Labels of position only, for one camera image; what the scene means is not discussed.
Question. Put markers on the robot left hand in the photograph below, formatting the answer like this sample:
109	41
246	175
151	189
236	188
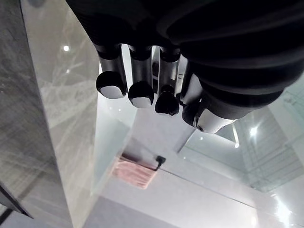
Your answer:
213	47

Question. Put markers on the pink towel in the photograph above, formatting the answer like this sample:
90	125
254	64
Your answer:
134	172

